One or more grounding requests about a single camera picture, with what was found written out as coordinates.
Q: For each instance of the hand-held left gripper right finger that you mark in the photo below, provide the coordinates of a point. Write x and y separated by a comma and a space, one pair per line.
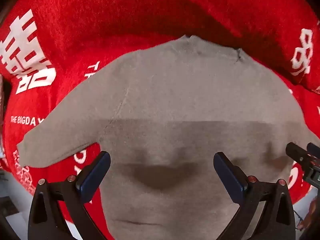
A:
230, 177

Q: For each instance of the grey knit sweater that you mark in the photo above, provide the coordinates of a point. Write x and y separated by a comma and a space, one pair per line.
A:
175, 92

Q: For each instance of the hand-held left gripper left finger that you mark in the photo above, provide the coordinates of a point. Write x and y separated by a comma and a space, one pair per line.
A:
96, 175

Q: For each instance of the red printed sofa cover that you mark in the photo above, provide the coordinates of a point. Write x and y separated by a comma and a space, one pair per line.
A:
125, 12

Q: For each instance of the dark floor mat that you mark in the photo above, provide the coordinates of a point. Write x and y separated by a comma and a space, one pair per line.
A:
7, 205

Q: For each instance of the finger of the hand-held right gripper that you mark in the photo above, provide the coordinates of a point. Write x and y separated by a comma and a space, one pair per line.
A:
314, 149
296, 152

